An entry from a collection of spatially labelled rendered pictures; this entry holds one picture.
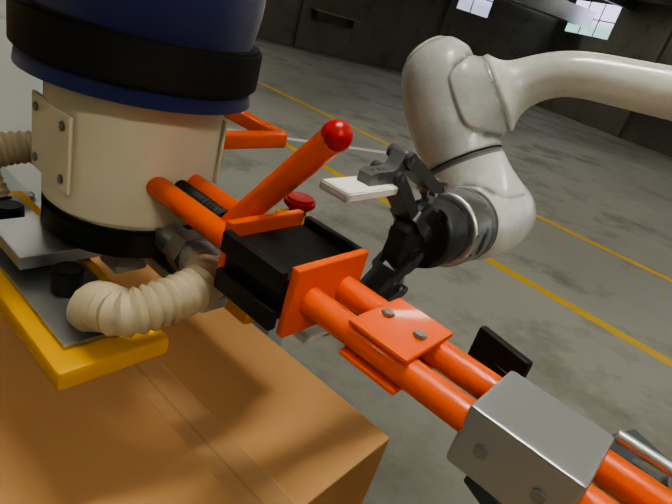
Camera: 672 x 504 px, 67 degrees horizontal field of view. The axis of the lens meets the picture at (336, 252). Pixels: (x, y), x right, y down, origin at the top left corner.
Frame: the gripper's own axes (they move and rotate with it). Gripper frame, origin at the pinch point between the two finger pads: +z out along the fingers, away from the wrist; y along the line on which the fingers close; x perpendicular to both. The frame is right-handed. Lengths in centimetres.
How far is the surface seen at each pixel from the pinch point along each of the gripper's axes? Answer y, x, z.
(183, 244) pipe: 4.4, 13.3, 4.1
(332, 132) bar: -11.7, -0.6, 3.8
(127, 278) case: 28, 42, -8
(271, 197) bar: -4.7, 3.9, 3.5
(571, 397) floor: 122, -9, -225
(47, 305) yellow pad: 10.7, 17.1, 14.6
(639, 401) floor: 122, -35, -261
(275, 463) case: 27.6, 0.9, -3.4
